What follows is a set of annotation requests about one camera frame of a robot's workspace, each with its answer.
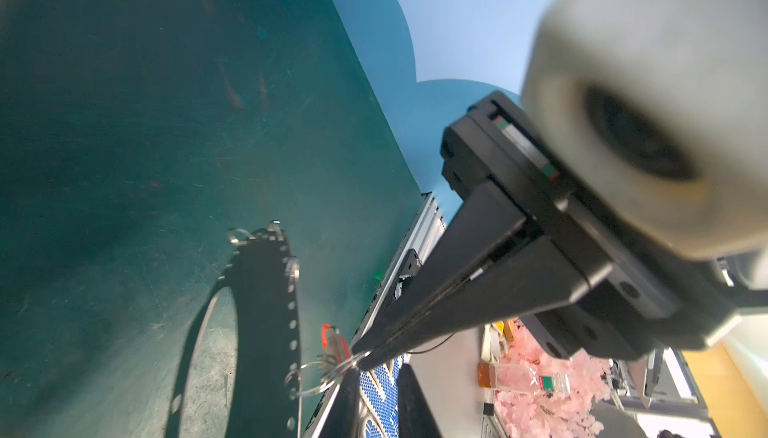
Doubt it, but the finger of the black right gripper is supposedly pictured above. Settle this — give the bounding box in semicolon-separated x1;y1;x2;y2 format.
353;181;525;354
356;236;590;371

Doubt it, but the small silver keyring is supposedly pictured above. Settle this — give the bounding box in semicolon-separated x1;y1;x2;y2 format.
227;228;254;246

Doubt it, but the grey perforated metal ring plate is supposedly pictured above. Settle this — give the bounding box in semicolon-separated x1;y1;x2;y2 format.
164;220;302;437

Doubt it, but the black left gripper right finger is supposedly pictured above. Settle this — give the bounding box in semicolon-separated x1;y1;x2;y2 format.
397;363;442;438

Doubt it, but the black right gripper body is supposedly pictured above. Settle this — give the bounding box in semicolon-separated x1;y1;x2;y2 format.
441;92;740;360

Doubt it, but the red key tag with keyring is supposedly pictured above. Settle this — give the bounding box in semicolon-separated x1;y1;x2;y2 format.
284;324;371;400

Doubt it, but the left blue dotted work glove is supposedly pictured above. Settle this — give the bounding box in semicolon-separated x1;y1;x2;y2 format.
360;353;410;438

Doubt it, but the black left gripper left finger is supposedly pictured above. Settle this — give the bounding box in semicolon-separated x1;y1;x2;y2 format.
319;368;362;438

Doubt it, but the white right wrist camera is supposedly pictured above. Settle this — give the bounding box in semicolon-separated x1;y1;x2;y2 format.
522;0;767;259

